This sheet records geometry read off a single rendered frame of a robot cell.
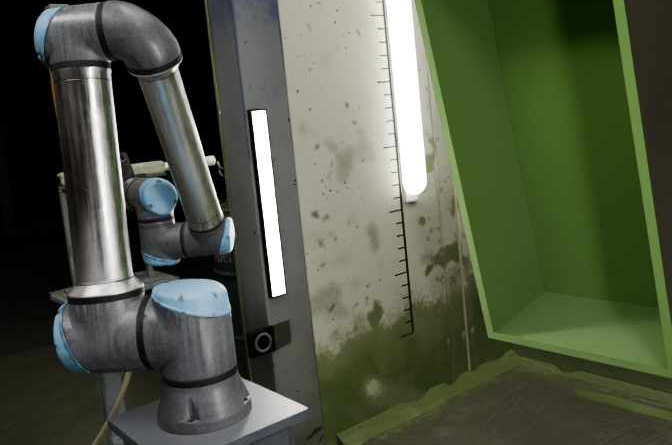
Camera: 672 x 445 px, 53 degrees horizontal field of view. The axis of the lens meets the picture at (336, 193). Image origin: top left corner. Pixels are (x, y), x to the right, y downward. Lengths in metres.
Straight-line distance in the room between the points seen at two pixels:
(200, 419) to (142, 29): 0.76
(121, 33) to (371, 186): 1.38
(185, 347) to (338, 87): 1.35
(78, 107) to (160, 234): 0.45
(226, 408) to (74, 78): 0.71
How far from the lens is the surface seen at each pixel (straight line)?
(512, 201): 2.33
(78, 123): 1.39
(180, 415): 1.39
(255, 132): 2.19
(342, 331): 2.50
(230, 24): 2.25
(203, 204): 1.60
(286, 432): 1.42
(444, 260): 2.84
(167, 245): 1.71
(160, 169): 2.09
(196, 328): 1.33
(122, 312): 1.39
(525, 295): 2.43
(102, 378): 2.30
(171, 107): 1.46
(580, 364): 3.08
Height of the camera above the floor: 1.21
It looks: 6 degrees down
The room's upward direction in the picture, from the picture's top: 6 degrees counter-clockwise
